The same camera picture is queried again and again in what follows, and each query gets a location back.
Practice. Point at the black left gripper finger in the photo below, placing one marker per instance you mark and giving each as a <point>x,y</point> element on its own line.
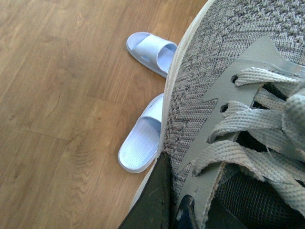
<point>152,209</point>

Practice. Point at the light blue slipper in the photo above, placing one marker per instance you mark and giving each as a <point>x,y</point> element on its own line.
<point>152,51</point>
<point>140,146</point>

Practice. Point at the grey knit sneaker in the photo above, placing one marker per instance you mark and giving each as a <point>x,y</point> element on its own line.
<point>234,118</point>

